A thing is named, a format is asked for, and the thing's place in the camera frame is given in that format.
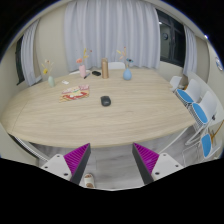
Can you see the green vase with flowers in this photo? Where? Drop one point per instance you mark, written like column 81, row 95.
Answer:
column 47, row 69

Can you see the small black case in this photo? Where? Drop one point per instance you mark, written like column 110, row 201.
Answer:
column 96, row 73

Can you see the white slipper on foot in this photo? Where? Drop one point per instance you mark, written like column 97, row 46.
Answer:
column 89, row 181

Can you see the tan cylindrical bottle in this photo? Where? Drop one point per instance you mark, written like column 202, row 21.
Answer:
column 104, row 65

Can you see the black computer mouse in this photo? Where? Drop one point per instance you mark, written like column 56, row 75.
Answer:
column 105, row 101

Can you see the white right curtain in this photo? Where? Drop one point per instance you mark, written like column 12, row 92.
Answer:
column 190, row 64

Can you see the dark window right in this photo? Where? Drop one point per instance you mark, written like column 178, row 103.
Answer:
column 172, row 39

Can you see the white chair behind table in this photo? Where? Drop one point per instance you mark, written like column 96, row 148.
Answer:
column 116, row 65

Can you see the pink vase with flowers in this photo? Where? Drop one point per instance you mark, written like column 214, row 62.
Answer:
column 81, row 62

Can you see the white centre curtain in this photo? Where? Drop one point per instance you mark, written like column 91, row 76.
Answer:
column 103, row 28

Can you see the blue vase with flowers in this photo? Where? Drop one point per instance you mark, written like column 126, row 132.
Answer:
column 127, row 75

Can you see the white left curtain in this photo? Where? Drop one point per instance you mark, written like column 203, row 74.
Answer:
column 27, row 54

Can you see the blue seat chair near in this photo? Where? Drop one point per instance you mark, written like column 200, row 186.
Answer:
column 205, row 141

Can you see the blue seat chair middle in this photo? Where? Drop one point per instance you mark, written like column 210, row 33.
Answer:
column 202, row 112

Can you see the white chair far right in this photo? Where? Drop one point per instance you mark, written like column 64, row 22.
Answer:
column 175, row 81

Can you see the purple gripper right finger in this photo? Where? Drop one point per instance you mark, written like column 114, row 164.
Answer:
column 146, row 160

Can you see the white curtain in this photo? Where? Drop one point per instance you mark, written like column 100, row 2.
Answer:
column 27, row 54
column 103, row 28
column 190, row 64

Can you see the blue seat white chair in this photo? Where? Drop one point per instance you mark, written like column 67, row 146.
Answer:
column 191, row 94

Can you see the small white card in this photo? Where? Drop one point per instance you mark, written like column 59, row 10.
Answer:
column 65, row 82

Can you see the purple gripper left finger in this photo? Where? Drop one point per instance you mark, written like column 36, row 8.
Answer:
column 77, row 161

